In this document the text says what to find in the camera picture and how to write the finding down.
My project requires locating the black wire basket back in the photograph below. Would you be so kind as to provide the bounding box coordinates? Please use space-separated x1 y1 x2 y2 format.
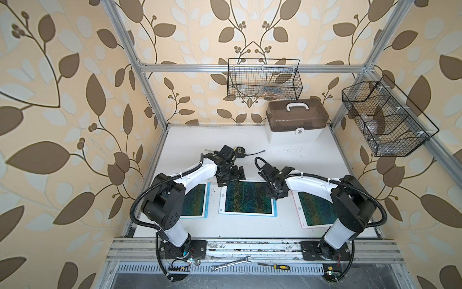
227 58 303 101

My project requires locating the brown lid storage box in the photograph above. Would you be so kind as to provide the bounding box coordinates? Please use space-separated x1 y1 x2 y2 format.
265 99 329 145

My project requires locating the aluminium frame rail front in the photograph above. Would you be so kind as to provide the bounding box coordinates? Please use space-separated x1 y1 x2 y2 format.
106 238 404 264

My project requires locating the black yellow tape measure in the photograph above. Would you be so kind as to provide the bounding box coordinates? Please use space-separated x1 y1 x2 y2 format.
234 146 265 158

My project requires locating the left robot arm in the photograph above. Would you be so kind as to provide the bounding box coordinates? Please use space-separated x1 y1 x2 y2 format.
129 145 245 248

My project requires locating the silver wrench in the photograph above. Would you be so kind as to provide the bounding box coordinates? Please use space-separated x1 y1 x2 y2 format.
211 255 251 272

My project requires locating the pink writing tablet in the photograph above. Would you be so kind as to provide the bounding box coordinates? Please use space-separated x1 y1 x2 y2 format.
292 191 338 230

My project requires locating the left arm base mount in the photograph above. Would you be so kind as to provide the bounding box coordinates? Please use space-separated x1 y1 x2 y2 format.
158 240 208 260

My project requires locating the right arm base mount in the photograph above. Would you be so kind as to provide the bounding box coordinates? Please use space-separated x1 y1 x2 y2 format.
300 240 351 262

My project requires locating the black wire basket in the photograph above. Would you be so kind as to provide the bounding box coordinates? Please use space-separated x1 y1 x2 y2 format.
227 58 303 101
342 75 439 157

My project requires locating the black wire basket right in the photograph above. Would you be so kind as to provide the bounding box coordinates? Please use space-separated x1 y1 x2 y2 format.
342 75 439 157

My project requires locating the yellow black screwdriver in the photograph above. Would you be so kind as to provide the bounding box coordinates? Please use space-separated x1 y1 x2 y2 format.
257 263 291 271

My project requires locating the blue writing tablet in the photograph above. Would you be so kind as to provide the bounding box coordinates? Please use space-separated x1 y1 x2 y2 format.
218 181 277 217
180 183 211 219

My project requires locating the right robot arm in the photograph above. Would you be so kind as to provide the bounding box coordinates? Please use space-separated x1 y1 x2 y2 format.
255 157 388 260

